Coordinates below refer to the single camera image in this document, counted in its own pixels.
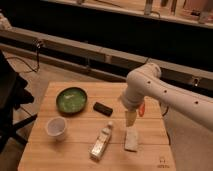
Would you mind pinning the green ceramic bowl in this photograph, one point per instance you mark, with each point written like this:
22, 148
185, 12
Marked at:
71, 100

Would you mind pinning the black rectangular block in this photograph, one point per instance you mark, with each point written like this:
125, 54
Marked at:
105, 110

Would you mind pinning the black office chair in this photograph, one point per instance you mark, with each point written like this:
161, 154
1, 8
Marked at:
12, 95

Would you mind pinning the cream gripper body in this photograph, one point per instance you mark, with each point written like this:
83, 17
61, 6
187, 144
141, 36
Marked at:
130, 118

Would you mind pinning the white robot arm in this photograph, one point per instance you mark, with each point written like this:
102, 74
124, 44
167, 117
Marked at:
145, 81

